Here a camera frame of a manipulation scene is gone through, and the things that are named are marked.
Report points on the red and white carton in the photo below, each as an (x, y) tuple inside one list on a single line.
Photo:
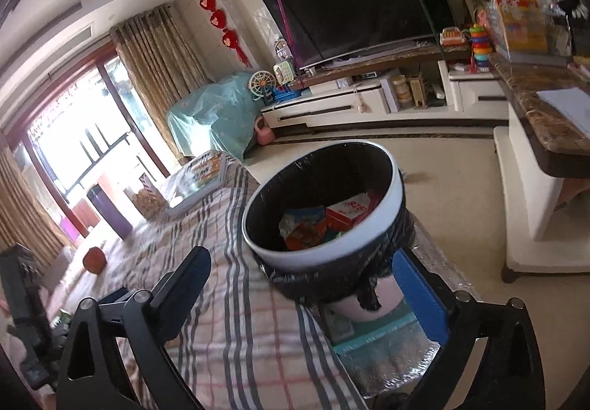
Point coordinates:
[(345, 211)]

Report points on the small white fan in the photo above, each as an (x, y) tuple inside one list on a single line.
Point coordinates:
[(262, 85)]

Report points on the pink striped sofa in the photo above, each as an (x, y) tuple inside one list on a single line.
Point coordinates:
[(60, 269)]

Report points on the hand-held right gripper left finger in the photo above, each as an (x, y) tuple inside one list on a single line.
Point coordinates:
[(189, 281)]

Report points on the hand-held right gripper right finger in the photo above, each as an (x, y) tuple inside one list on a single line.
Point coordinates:
[(419, 290)]

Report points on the green foil packet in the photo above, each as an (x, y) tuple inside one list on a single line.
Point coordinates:
[(63, 318)]

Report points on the white cartoon print wrapper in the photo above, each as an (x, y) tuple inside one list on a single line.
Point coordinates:
[(302, 216)]

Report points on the red apple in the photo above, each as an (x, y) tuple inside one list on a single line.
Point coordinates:
[(94, 260)]

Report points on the pink toy house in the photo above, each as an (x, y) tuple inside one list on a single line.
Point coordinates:
[(284, 49)]

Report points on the green toy telephone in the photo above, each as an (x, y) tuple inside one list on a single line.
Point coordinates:
[(283, 72)]

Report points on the white side cabinet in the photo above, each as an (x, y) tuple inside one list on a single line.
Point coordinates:
[(530, 188)]

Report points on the teal covered armchair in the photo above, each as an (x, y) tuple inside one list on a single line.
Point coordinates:
[(212, 114)]

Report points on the clear cookie jar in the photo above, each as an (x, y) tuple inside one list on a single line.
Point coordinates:
[(147, 200)]

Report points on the red-framed balcony door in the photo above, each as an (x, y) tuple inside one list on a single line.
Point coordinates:
[(83, 138)]

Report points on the beige patterned curtain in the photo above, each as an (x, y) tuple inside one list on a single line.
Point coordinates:
[(156, 68), (23, 207)]

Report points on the cream round tin stack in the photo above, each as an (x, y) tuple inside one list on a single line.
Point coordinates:
[(403, 89)]

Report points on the orange snack wrapper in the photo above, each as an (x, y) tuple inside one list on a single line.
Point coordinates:
[(306, 240)]

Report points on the white bin with black liner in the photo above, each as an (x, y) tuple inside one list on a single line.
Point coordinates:
[(368, 225)]

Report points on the colourful flat game box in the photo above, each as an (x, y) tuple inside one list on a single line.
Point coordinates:
[(203, 170)]

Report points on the pink toy watering can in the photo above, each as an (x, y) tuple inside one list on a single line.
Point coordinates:
[(264, 133)]

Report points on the brown marble counter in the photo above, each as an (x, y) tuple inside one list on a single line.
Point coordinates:
[(530, 91)]

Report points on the white paper sheet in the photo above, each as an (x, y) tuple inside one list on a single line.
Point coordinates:
[(567, 108)]

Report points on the silver foil covered box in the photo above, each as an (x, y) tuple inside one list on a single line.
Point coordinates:
[(415, 364)]

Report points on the blue toy base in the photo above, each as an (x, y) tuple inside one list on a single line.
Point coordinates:
[(286, 94)]

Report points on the white television cabinet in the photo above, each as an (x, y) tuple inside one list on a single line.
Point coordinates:
[(332, 103)]

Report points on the red heart hanging ornament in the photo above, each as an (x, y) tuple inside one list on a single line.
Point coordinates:
[(219, 18)]

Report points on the purple thermos bottle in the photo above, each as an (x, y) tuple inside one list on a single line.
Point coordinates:
[(110, 211)]

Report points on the colourful printed box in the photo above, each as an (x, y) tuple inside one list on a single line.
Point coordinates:
[(521, 22)]

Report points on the plaid tablecloth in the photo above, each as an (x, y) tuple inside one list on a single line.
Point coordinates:
[(258, 322)]

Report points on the toy cash register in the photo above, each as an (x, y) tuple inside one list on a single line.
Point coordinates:
[(452, 37)]

